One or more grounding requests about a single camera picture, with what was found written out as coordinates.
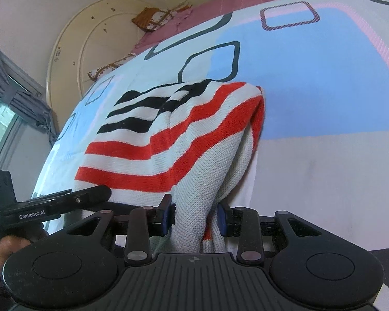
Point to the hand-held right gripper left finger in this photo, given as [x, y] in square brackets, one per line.
[168, 218]

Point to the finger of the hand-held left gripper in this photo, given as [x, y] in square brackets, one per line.
[90, 194]

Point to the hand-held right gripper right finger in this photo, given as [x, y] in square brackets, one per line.
[222, 220]

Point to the striped knit sweater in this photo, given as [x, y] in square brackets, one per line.
[168, 142]

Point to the person's left hand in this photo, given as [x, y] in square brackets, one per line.
[11, 247]

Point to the grey curtain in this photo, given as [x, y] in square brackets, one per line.
[16, 81]

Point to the white brown-trimmed pillow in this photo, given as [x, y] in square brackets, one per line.
[112, 66]

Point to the printed blanket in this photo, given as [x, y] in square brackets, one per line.
[311, 103]

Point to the cream wooden headboard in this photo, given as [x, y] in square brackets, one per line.
[94, 32]

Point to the orange patterned pillow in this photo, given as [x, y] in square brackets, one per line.
[154, 17]

